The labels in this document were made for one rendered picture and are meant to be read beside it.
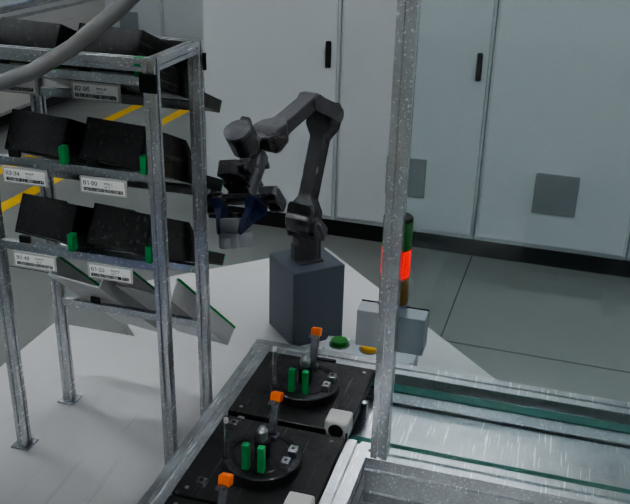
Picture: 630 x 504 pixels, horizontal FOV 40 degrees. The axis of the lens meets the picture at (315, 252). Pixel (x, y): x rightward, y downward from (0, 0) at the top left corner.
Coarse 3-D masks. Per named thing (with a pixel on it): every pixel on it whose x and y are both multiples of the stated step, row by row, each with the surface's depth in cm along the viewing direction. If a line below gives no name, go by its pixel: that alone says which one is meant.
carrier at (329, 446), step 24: (216, 432) 161; (240, 432) 161; (264, 432) 149; (288, 432) 161; (312, 432) 162; (216, 456) 154; (240, 456) 151; (264, 456) 146; (288, 456) 151; (312, 456) 155; (336, 456) 155; (192, 480) 148; (216, 480) 148; (240, 480) 147; (264, 480) 146; (288, 480) 148; (312, 480) 149
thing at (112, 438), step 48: (48, 336) 214; (96, 336) 215; (0, 384) 194; (48, 384) 194; (96, 384) 195; (144, 384) 195; (192, 384) 196; (0, 432) 178; (48, 432) 178; (96, 432) 178; (144, 432) 179; (0, 480) 164; (48, 480) 164; (96, 480) 164; (144, 480) 165
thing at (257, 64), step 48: (240, 0) 463; (288, 0) 455; (336, 0) 447; (240, 48) 474; (288, 48) 465; (336, 48) 457; (240, 96) 484; (288, 96) 476; (336, 96) 469; (288, 144) 487; (336, 144) 480; (288, 192) 498
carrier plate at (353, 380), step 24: (264, 360) 185; (288, 360) 185; (264, 384) 176; (360, 384) 177; (240, 408) 168; (264, 408) 168; (288, 408) 169; (312, 408) 169; (336, 408) 169; (360, 408) 172
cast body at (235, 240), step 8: (232, 216) 173; (240, 216) 173; (224, 224) 172; (232, 224) 172; (224, 232) 172; (232, 232) 172; (248, 232) 175; (224, 240) 170; (232, 240) 171; (240, 240) 172; (248, 240) 175; (224, 248) 170
